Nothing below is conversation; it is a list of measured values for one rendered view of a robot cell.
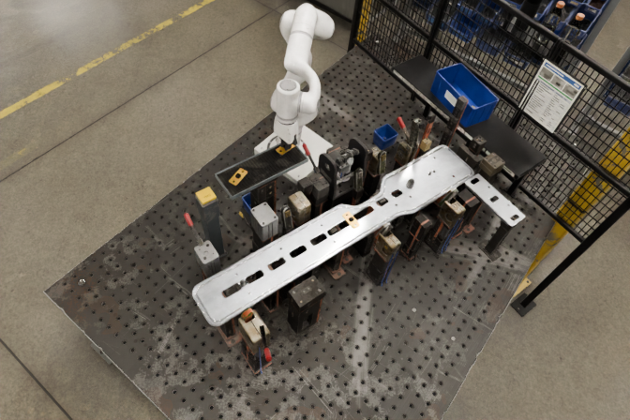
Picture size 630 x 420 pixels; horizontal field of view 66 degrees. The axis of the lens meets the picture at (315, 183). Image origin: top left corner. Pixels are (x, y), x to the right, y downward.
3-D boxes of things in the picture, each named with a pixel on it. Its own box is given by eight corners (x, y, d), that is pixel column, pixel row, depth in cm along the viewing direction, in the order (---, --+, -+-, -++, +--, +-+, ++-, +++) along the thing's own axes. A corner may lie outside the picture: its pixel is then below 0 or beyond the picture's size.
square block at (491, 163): (469, 213, 250) (495, 169, 222) (457, 202, 254) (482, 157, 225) (479, 205, 253) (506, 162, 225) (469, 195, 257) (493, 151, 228)
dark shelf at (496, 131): (516, 180, 226) (518, 176, 224) (390, 70, 267) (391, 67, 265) (545, 161, 235) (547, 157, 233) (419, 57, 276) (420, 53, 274)
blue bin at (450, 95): (465, 128, 240) (473, 109, 230) (428, 89, 256) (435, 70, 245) (489, 118, 246) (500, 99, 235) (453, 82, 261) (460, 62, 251)
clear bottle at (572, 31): (560, 60, 213) (582, 21, 198) (547, 52, 216) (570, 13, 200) (568, 55, 216) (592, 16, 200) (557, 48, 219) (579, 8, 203)
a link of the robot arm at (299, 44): (330, 49, 190) (316, 119, 181) (290, 42, 190) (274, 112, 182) (331, 36, 181) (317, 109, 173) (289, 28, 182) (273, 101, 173)
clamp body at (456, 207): (435, 259, 233) (457, 219, 205) (418, 240, 238) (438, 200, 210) (448, 249, 236) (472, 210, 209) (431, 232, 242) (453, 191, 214)
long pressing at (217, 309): (216, 337, 174) (216, 335, 172) (187, 288, 184) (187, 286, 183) (477, 174, 228) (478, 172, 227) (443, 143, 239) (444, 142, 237)
